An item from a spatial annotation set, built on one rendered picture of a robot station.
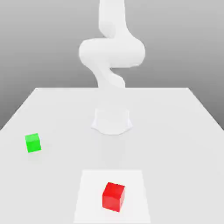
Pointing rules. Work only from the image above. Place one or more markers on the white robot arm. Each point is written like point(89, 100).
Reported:
point(112, 52)

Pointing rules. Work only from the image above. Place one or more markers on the small red cube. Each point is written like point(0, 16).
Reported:
point(112, 196)

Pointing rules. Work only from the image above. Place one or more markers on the small green cube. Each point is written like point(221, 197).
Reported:
point(33, 143)

